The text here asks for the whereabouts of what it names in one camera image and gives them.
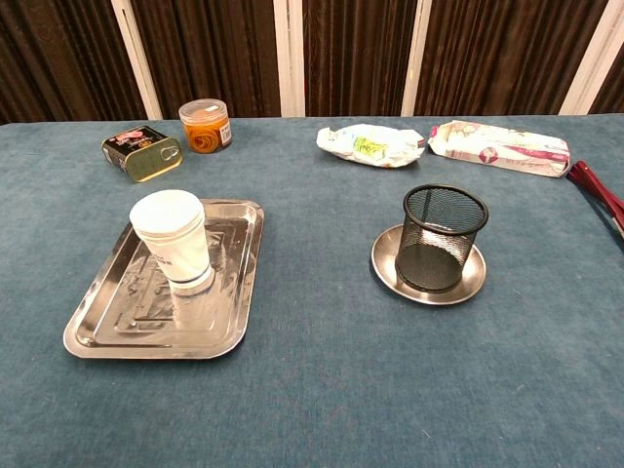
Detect round steel plate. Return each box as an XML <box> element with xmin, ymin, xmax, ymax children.
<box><xmin>370</xmin><ymin>223</ymin><xmax>488</xmax><ymax>307</ymax></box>

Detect black mesh pen holder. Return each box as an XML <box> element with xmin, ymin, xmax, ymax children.
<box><xmin>395</xmin><ymin>183</ymin><xmax>489</xmax><ymax>293</ymax></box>

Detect red handled tongs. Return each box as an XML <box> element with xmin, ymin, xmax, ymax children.
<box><xmin>565</xmin><ymin>160</ymin><xmax>624</xmax><ymax>240</ymax></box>

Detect white pink snack packet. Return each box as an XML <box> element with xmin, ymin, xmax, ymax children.
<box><xmin>427</xmin><ymin>119</ymin><xmax>571</xmax><ymax>179</ymax></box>

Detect blue velvet table cloth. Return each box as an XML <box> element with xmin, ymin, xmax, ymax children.
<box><xmin>0</xmin><ymin>114</ymin><xmax>624</xmax><ymax>468</ymax></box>

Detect clear jar orange contents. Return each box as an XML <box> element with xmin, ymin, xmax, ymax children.
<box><xmin>177</xmin><ymin>98</ymin><xmax>233</xmax><ymax>154</ymax></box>

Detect green gold tin can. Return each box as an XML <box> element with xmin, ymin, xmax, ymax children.
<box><xmin>100</xmin><ymin>125</ymin><xmax>184</xmax><ymax>184</ymax></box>

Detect white paper cup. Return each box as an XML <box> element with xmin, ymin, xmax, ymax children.
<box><xmin>129</xmin><ymin>189</ymin><xmax>216</xmax><ymax>298</ymax></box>

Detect white green snack packet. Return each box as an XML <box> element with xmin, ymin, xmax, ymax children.
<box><xmin>316</xmin><ymin>123</ymin><xmax>426</xmax><ymax>170</ymax></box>

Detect white vertical post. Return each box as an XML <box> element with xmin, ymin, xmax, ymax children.
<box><xmin>558</xmin><ymin>0</ymin><xmax>624</xmax><ymax>116</ymax></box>
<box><xmin>400</xmin><ymin>0</ymin><xmax>433</xmax><ymax>117</ymax></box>
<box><xmin>272</xmin><ymin>0</ymin><xmax>306</xmax><ymax>118</ymax></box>
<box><xmin>109</xmin><ymin>0</ymin><xmax>164</xmax><ymax>121</ymax></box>

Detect dark brown curtain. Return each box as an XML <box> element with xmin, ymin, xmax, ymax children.
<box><xmin>0</xmin><ymin>0</ymin><xmax>624</xmax><ymax>126</ymax></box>

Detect rectangular steel tray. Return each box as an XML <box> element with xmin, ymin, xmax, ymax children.
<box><xmin>62</xmin><ymin>198</ymin><xmax>266</xmax><ymax>361</ymax></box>

